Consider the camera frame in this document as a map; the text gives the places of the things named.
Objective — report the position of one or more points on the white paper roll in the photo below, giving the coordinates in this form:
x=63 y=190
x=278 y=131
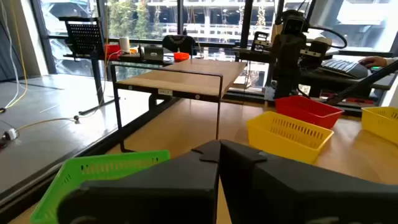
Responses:
x=124 y=45

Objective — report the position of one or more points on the black aluminium rig frame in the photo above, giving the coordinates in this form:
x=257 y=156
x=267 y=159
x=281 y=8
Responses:
x=46 y=174

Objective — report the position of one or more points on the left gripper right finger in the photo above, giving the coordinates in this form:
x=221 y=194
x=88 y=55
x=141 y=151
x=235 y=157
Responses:
x=295 y=193

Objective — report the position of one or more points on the grey electronic box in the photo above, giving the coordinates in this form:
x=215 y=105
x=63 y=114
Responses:
x=153 y=53

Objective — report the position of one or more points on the person's forearm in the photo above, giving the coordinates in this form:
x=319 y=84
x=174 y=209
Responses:
x=392 y=61

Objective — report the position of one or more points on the black office chair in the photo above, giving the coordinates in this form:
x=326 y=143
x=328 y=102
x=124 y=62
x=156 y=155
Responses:
x=178 y=43

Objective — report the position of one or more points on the yellow plastic basket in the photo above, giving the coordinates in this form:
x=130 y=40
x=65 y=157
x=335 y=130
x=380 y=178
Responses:
x=280 y=140
x=379 y=121

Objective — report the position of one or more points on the black diagonal strut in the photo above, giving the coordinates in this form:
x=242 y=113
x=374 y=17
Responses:
x=363 y=82

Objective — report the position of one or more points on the red plastic basket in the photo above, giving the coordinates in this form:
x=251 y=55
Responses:
x=298 y=109

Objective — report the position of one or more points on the white power adapter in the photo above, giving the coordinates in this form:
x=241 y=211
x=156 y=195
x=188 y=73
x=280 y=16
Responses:
x=11 y=134

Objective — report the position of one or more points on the black perforated panel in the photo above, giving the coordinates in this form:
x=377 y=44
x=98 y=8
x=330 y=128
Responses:
x=84 y=37

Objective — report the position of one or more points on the black keyboard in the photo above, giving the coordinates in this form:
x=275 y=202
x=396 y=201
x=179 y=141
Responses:
x=345 y=68

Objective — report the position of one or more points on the red box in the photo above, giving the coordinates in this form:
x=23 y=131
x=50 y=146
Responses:
x=112 y=51

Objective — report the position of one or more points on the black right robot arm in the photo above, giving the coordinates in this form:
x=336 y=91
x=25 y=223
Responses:
x=286 y=88

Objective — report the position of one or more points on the dark grey desk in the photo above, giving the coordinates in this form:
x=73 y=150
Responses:
x=335 y=82

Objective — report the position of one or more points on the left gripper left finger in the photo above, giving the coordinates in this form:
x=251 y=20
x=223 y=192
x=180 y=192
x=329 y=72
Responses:
x=149 y=193

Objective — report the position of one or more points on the black background desk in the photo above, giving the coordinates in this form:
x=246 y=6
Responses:
x=96 y=77

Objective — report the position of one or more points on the person's hand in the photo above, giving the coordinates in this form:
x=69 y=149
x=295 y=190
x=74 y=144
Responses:
x=373 y=61

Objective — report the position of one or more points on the green plastic basket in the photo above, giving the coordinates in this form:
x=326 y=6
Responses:
x=93 y=168

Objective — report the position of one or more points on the small orange object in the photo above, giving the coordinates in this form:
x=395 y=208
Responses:
x=181 y=56

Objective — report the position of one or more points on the wooden shelf black metal frame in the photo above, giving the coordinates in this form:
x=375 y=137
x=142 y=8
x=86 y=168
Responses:
x=186 y=77

